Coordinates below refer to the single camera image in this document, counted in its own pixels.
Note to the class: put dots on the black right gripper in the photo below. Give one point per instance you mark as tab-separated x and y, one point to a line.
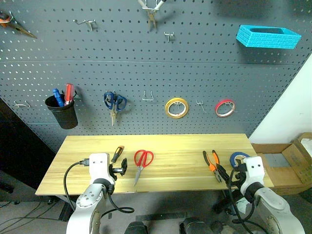
237	171

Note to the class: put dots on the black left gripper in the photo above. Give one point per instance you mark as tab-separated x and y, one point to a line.
114	170

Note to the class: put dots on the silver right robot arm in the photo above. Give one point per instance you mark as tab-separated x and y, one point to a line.
275	209

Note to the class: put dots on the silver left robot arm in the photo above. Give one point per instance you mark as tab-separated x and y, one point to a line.
85	207

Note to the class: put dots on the dark grey pegboard wall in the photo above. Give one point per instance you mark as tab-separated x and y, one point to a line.
156	73

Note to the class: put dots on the orange black pliers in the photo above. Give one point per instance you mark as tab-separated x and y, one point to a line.
212	167

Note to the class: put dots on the orange black screwdriver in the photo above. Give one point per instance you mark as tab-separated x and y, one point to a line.
117	154

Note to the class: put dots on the blue tape roll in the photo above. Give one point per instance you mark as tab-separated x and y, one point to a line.
233	159

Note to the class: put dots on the black table leg base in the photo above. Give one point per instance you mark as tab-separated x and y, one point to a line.
225	202

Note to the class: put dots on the dark rounded shape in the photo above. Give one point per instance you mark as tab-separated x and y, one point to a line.
137	228
193	226

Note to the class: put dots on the open cardboard box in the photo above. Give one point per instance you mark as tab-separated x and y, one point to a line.
282	165

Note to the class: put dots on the red tape roll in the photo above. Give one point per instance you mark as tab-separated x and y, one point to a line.
219	111

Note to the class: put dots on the yellow tape roll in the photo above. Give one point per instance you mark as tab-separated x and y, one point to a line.
168	111

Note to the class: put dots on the wide metal pegboard hook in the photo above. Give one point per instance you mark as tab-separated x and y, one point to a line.
148	99

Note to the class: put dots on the thin metal pegboard hook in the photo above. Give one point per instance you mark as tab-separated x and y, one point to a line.
201	105

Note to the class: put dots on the black plastic cup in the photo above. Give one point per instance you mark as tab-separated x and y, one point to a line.
64	114

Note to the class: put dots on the small metal pegboard hook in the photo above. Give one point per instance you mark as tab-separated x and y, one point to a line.
169	35

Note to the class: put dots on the blue brick pattern box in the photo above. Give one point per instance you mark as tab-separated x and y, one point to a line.
265	39

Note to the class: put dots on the long metal pegboard hook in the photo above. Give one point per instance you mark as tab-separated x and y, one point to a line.
85	22

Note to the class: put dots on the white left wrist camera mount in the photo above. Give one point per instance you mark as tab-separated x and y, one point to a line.
98	168

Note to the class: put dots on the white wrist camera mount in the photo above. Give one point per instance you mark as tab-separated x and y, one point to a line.
98	168
254	173

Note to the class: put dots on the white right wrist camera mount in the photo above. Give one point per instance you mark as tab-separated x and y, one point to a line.
254	173

